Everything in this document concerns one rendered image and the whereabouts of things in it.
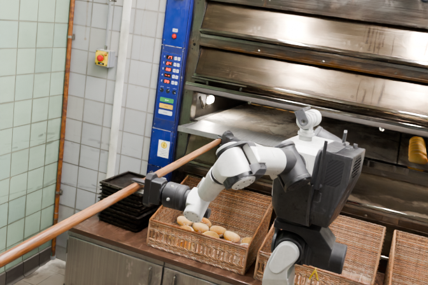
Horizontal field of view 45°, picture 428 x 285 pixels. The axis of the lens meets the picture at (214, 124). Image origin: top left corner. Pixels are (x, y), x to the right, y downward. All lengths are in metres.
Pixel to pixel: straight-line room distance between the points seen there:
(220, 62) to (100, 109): 0.87
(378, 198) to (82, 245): 1.62
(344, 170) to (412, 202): 1.08
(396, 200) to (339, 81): 0.69
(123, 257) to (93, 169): 0.83
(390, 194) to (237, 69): 1.07
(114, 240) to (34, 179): 0.85
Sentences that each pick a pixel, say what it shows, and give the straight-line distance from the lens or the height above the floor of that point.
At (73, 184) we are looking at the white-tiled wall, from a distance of 3.59.
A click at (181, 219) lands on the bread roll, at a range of 3.02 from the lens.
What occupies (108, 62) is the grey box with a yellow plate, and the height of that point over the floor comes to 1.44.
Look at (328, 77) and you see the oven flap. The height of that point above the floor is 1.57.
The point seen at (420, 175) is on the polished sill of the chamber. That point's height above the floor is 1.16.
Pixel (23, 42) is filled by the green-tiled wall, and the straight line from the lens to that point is 3.13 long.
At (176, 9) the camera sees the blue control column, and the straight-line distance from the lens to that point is 3.03.
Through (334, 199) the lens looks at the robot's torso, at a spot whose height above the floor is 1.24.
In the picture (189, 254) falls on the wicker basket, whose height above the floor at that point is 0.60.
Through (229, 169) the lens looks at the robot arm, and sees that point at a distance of 1.52.
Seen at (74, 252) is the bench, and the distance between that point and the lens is 3.02.
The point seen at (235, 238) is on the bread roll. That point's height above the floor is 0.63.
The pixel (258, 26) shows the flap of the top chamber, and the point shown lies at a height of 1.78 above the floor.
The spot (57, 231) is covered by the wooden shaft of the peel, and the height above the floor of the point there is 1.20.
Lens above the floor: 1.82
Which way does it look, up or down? 12 degrees down
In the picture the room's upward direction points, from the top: 8 degrees clockwise
